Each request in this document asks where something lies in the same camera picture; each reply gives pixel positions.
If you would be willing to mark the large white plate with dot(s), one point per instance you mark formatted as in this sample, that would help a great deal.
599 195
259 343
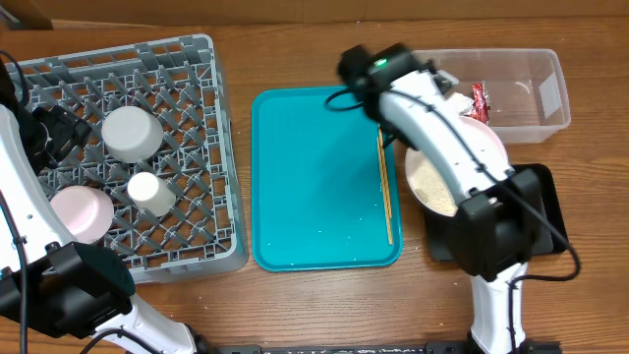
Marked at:
425 181

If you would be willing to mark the wooden chopstick right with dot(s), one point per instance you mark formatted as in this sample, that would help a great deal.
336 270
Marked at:
383 173

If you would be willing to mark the wooden chopstick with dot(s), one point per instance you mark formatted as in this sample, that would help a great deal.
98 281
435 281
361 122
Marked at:
387 222
383 173

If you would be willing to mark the clear plastic bin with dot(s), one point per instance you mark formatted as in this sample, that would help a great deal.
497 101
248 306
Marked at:
525 89

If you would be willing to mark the red snack wrapper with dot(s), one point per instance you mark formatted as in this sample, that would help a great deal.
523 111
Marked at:
480 108

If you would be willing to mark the white napkin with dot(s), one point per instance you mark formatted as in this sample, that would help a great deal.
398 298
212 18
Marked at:
462 104

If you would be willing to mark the teal serving tray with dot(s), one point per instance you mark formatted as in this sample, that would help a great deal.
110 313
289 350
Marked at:
316 192

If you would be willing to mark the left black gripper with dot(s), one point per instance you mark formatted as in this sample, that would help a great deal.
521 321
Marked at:
65 129

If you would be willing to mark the grey plastic dish rack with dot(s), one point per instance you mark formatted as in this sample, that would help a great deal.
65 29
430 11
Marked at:
179 81

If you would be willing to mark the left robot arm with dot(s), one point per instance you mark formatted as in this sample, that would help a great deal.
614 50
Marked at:
50 282

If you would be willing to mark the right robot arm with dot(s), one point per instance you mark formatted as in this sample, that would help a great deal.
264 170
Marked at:
493 232

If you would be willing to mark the grey white bowl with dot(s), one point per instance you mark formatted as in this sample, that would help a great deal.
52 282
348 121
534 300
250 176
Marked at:
130 134

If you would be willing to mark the wooden chopstick left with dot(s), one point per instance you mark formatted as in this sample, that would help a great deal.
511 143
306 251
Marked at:
387 222

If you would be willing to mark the black tray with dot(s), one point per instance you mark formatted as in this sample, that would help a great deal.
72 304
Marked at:
436 224

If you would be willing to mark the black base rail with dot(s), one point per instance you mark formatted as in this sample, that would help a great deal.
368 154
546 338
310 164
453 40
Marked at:
431 347

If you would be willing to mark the white cup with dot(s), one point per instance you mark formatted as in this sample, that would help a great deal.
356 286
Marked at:
151 193

